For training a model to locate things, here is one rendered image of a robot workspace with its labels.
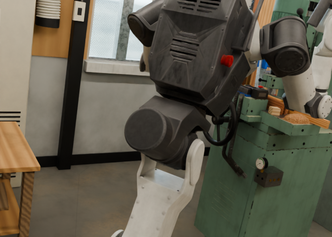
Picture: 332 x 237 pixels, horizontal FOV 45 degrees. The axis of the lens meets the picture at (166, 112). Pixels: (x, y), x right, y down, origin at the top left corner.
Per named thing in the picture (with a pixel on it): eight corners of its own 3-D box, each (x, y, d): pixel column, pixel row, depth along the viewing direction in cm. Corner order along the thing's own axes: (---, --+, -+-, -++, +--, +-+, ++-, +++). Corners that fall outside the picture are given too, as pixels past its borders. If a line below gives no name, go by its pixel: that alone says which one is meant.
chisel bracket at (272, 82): (260, 88, 227) (263, 73, 225) (277, 89, 235) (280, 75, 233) (269, 91, 221) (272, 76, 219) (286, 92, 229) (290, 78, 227)
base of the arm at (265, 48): (310, 78, 109) (307, 44, 102) (262, 82, 114) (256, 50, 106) (308, 45, 119) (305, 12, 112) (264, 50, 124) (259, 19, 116)
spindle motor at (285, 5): (257, 49, 224) (269, -8, 216) (278, 52, 233) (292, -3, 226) (279, 55, 210) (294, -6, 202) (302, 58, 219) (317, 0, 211)
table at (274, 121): (203, 100, 238) (205, 91, 236) (241, 101, 254) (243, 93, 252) (277, 137, 189) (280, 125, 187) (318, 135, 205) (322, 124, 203)
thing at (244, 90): (235, 92, 215) (237, 82, 214) (250, 93, 221) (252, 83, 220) (251, 98, 205) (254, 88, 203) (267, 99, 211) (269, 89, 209)
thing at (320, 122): (251, 98, 238) (253, 92, 237) (254, 98, 239) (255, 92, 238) (325, 129, 195) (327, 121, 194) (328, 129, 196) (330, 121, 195)
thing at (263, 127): (220, 110, 239) (221, 103, 238) (246, 110, 250) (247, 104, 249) (267, 133, 207) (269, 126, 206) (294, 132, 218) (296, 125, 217)
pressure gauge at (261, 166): (253, 170, 206) (257, 155, 204) (258, 169, 208) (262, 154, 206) (262, 175, 201) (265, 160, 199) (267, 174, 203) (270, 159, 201)
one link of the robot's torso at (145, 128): (157, 159, 94) (184, 91, 97) (113, 142, 99) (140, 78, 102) (192, 176, 119) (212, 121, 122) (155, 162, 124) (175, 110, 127)
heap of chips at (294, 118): (279, 118, 201) (281, 111, 200) (298, 118, 208) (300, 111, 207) (293, 124, 193) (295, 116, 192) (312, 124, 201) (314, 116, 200)
